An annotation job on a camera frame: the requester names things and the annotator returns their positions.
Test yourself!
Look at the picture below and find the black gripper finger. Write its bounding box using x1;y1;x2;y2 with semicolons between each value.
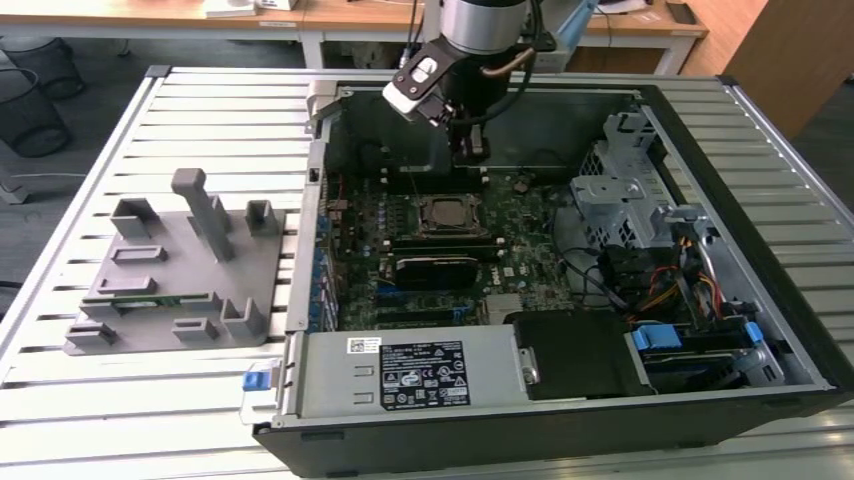
451;122;495;167

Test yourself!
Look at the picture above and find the silver CPU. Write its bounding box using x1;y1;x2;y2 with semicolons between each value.
430;199;472;227

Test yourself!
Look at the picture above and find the metal socket cover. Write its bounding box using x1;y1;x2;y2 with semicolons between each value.
416;193;487;235

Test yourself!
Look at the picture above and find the CPU socket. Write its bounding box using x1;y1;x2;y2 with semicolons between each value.
412;192;493;237

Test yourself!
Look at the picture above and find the black installed RAM stick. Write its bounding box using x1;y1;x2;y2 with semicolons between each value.
392;246;501;260
391;237;497;250

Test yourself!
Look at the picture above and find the green motherboard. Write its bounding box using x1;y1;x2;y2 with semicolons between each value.
323;172;575;331

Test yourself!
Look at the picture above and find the silver drive cage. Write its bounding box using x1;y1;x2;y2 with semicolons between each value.
570;112;675;251

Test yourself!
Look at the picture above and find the black graphics card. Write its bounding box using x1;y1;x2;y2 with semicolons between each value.
392;255;481;291

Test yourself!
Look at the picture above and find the silver chipset heatsink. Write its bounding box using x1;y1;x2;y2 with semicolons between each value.
486;294;526;324

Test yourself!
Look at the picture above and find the white book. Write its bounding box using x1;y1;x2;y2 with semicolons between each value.
204;0;260;20

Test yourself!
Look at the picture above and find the wooden cabinet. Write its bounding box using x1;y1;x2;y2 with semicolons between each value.
679;0;854;141

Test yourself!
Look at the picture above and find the grey power supply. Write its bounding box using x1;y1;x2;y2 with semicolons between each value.
292;329;535;419

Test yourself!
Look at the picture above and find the grey parts rack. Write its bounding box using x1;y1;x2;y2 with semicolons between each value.
63;168;287;357

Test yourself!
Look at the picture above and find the wooden desk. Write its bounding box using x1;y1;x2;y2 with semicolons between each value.
0;0;710;76

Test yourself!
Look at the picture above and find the green RAM stick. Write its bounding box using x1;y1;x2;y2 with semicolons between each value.
112;294;208;307

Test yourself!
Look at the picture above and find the blue case latch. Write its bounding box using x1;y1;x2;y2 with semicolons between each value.
243;367;279;391

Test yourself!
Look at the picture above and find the black PC case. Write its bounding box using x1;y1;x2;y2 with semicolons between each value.
251;74;854;479

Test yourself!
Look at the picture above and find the black mesh waste bin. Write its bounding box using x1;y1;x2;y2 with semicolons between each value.
0;67;72;159
0;37;88;101

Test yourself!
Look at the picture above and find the grey stand foot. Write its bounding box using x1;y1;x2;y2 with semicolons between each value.
0;164;32;205

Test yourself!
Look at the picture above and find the brown cable tube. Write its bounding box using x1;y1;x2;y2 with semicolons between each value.
483;49;535;80

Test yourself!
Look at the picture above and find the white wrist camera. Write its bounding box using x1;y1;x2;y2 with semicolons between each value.
382;42;462;126

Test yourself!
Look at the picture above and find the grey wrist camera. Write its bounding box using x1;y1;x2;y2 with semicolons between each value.
533;34;575;71

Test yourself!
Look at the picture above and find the coloured wire bundle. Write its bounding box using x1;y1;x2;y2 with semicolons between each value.
626;234;729;326

